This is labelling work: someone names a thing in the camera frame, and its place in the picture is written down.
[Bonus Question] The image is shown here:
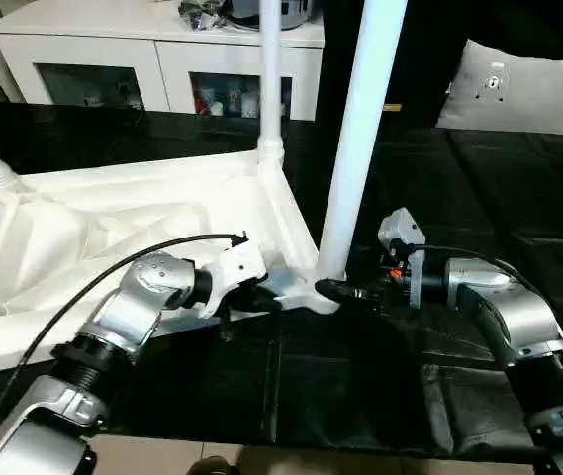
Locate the grey pillow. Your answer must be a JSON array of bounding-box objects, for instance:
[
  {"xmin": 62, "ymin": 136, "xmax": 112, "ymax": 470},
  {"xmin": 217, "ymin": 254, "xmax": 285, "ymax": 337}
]
[{"xmin": 435, "ymin": 39, "xmax": 563, "ymax": 138}]

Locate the white cabinet with glass doors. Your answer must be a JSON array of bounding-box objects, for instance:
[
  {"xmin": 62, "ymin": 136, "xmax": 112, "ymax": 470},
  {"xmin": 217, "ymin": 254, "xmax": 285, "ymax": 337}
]
[{"xmin": 0, "ymin": 0, "xmax": 327, "ymax": 122}]

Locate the grey black bag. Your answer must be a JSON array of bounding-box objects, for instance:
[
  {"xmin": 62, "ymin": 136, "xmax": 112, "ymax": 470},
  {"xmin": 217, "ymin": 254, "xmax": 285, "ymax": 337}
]
[{"xmin": 176, "ymin": 0, "xmax": 320, "ymax": 32}]

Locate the white plastic table top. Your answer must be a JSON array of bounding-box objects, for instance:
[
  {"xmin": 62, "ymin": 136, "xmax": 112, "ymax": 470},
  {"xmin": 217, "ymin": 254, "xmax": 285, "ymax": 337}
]
[{"xmin": 0, "ymin": 148, "xmax": 343, "ymax": 379}]

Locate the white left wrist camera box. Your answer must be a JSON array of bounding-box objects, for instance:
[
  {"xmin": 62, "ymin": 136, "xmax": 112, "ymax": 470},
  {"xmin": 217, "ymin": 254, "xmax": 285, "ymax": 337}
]
[{"xmin": 196, "ymin": 237, "xmax": 268, "ymax": 320}]

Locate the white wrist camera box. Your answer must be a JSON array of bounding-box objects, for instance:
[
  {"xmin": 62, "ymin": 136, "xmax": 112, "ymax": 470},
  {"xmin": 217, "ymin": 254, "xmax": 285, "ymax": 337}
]
[
  {"xmin": 196, "ymin": 237, "xmax": 268, "ymax": 320},
  {"xmin": 377, "ymin": 207, "xmax": 428, "ymax": 312}
]

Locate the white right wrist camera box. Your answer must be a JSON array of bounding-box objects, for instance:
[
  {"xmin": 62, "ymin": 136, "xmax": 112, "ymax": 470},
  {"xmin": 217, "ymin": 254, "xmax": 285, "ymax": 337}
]
[{"xmin": 377, "ymin": 207, "xmax": 428, "ymax": 312}]

